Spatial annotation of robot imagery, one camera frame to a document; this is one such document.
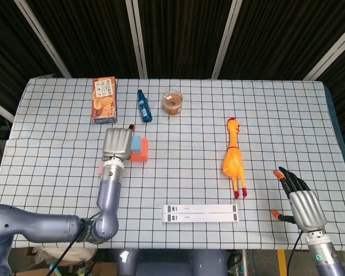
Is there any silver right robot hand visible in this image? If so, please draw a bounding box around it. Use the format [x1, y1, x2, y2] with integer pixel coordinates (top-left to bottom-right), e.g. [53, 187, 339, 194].
[270, 166, 328, 232]

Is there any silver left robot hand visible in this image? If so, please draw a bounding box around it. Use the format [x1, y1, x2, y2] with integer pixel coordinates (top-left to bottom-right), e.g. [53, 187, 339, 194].
[102, 123, 136, 162]

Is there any light blue foam cube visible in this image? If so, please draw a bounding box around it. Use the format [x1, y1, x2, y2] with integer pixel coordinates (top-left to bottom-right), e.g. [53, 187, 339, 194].
[131, 135, 143, 152]

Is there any large orange foam cube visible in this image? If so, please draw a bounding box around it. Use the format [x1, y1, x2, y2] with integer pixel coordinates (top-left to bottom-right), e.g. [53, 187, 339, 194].
[130, 137, 150, 163]

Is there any dark blue spray bottle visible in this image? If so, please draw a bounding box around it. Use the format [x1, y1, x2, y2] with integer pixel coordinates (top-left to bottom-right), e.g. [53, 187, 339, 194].
[137, 89, 153, 124]

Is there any orange and blue cookie box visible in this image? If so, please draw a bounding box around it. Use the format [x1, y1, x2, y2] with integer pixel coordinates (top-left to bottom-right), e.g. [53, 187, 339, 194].
[91, 76, 118, 125]

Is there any clear jar of rubber bands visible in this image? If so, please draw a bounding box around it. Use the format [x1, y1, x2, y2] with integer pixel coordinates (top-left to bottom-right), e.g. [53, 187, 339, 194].
[162, 89, 183, 117]

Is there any light blue checkered tablecloth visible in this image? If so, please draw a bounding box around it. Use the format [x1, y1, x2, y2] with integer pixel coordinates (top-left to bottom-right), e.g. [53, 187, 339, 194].
[0, 76, 345, 251]

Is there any yellow rubber chicken toy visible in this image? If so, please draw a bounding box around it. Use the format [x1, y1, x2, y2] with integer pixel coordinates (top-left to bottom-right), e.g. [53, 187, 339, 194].
[221, 117, 248, 200]

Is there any white folding laptop stand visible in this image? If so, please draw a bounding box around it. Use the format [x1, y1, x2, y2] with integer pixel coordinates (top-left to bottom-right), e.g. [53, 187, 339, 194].
[161, 204, 239, 224]

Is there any grey-blue robot torso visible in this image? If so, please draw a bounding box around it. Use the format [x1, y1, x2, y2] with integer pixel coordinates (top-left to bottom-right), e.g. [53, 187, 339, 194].
[116, 248, 229, 276]

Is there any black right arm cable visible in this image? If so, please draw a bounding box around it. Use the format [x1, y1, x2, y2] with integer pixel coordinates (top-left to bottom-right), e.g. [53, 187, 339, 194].
[286, 228, 304, 276]

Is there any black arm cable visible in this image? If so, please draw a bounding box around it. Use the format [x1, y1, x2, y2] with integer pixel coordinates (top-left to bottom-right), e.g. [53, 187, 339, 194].
[47, 218, 89, 276]
[286, 228, 304, 276]

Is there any white frame post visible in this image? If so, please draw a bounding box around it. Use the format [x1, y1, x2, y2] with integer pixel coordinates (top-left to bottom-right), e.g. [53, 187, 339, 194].
[0, 97, 16, 123]
[13, 0, 72, 78]
[125, 0, 149, 78]
[302, 21, 345, 82]
[211, 0, 244, 80]

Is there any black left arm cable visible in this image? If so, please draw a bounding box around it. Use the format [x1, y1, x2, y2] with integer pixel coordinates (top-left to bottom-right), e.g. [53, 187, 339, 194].
[47, 218, 89, 276]

